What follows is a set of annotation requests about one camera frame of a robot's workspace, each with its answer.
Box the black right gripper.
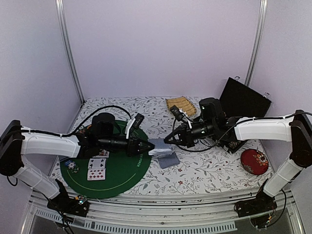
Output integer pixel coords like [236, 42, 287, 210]
[164, 119, 216, 148]

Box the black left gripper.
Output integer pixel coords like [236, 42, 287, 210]
[98, 134, 156, 158]

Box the blue patterned card deck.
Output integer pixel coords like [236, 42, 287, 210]
[158, 156, 180, 169]

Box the king face-up card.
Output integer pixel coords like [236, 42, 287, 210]
[96, 150, 110, 158]

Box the clubs face-up card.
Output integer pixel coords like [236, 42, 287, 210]
[88, 158, 106, 169]

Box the eight of diamonds card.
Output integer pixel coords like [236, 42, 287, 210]
[87, 169, 106, 181]

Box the poker chip stack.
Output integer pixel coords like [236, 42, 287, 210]
[68, 162, 79, 174]

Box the blue small blind button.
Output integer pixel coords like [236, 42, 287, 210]
[64, 160, 72, 167]

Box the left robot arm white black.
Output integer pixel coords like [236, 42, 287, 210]
[0, 113, 155, 212]

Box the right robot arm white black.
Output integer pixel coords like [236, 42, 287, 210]
[164, 97, 312, 213]

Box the woven bamboo tray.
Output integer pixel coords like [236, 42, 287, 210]
[166, 96, 197, 117]

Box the round green poker mat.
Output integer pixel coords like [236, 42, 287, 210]
[59, 119, 153, 198]

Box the black poker chip case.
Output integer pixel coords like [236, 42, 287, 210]
[214, 78, 272, 153]

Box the red floral round cushion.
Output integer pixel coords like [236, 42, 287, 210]
[240, 149, 269, 176]

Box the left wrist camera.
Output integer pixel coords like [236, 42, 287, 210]
[125, 113, 144, 139]

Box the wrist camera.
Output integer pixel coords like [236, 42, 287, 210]
[170, 105, 192, 128]
[125, 113, 144, 139]

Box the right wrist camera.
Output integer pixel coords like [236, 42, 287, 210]
[170, 105, 192, 128]

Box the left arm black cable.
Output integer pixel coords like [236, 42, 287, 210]
[21, 104, 134, 137]

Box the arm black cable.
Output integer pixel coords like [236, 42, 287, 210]
[21, 104, 134, 137]
[172, 117, 295, 153]

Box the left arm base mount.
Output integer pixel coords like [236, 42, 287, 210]
[47, 179, 90, 217]

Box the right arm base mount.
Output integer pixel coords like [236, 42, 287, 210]
[234, 187, 277, 229]

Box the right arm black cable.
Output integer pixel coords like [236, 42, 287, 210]
[172, 117, 295, 153]

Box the right aluminium frame post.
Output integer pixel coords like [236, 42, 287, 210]
[244, 0, 268, 87]

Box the aluminium frame post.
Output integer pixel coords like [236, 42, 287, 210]
[55, 0, 85, 105]
[244, 0, 268, 87]

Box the left aluminium frame post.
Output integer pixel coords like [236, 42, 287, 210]
[55, 0, 85, 105]

